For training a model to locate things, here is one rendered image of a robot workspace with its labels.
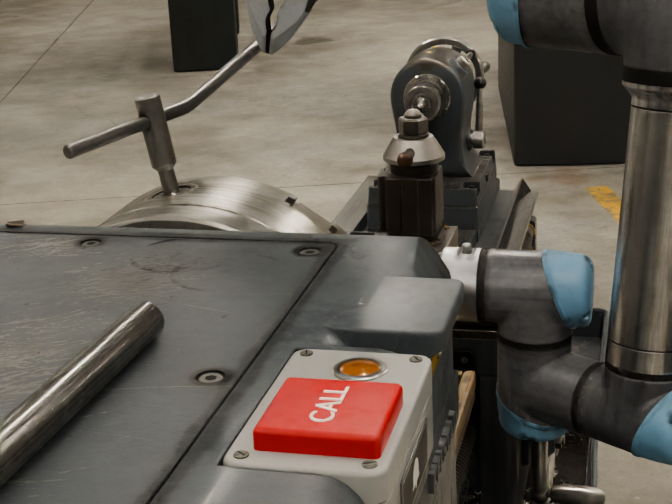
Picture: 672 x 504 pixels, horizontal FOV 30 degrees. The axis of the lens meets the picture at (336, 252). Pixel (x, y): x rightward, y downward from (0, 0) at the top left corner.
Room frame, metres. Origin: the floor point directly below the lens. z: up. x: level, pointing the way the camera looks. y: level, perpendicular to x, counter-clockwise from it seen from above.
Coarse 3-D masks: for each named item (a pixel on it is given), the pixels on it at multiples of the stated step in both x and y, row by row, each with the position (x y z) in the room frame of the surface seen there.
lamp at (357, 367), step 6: (354, 360) 0.61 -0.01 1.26; (360, 360) 0.61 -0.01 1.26; (366, 360) 0.61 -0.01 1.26; (342, 366) 0.60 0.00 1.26; (348, 366) 0.60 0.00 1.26; (354, 366) 0.60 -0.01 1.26; (360, 366) 0.60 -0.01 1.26; (366, 366) 0.60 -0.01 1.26; (372, 366) 0.60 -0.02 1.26; (378, 366) 0.60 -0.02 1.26; (348, 372) 0.59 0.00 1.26; (354, 372) 0.59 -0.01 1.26; (360, 372) 0.59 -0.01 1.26; (366, 372) 0.59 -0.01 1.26; (372, 372) 0.59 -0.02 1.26
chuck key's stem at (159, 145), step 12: (144, 96) 1.04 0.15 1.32; (156, 96) 1.04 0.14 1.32; (144, 108) 1.04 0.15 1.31; (156, 108) 1.04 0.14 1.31; (156, 120) 1.04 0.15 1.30; (144, 132) 1.04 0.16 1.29; (156, 132) 1.04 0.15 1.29; (168, 132) 1.04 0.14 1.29; (156, 144) 1.03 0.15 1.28; (168, 144) 1.04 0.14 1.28; (156, 156) 1.03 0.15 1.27; (168, 156) 1.04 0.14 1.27; (156, 168) 1.04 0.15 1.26; (168, 168) 1.04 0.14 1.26; (168, 180) 1.04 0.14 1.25; (168, 192) 1.04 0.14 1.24
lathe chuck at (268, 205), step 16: (208, 176) 1.08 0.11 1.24; (224, 176) 1.08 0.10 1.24; (160, 192) 1.06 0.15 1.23; (192, 192) 1.03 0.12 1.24; (208, 192) 1.03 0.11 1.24; (224, 192) 1.03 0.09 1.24; (240, 192) 1.03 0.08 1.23; (256, 192) 1.04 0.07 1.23; (272, 192) 1.05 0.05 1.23; (288, 192) 1.06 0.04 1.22; (128, 208) 1.03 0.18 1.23; (144, 208) 1.00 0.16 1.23; (224, 208) 0.99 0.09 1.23; (240, 208) 0.99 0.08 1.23; (256, 208) 1.00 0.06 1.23; (272, 208) 1.01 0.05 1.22; (288, 208) 1.03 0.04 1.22; (272, 224) 0.98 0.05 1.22; (288, 224) 0.99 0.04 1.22; (304, 224) 1.01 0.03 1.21; (336, 224) 1.05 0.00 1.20
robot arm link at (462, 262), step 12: (444, 252) 1.19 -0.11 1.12; (456, 252) 1.19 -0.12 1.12; (468, 252) 1.19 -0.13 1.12; (480, 252) 1.22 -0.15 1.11; (456, 264) 1.17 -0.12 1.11; (468, 264) 1.17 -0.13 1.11; (456, 276) 1.16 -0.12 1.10; (468, 276) 1.16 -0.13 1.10; (468, 288) 1.16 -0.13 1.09; (468, 300) 1.15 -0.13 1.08; (468, 312) 1.16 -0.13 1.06
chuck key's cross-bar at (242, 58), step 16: (256, 48) 1.16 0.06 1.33; (240, 64) 1.14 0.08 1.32; (208, 80) 1.11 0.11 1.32; (224, 80) 1.12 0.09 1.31; (192, 96) 1.09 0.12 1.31; (208, 96) 1.10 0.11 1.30; (176, 112) 1.06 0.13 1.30; (112, 128) 1.01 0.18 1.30; (128, 128) 1.02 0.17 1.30; (144, 128) 1.03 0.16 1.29; (80, 144) 0.97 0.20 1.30; (96, 144) 0.98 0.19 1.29
